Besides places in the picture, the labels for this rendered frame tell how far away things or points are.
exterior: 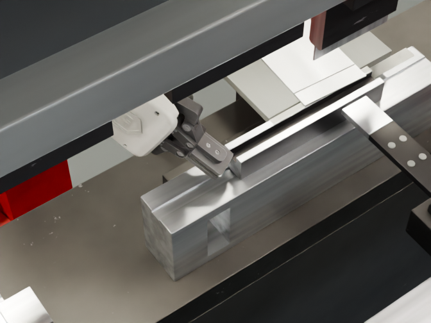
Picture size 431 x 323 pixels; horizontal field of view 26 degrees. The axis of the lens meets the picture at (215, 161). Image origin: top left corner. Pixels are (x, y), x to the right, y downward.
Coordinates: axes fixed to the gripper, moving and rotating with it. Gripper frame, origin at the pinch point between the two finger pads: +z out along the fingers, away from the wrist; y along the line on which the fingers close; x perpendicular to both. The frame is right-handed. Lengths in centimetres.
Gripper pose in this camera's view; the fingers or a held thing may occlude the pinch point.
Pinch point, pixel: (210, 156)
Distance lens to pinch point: 98.2
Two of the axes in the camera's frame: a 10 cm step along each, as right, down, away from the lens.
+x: 4.2, -7.1, 5.6
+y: 4.6, -3.7, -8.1
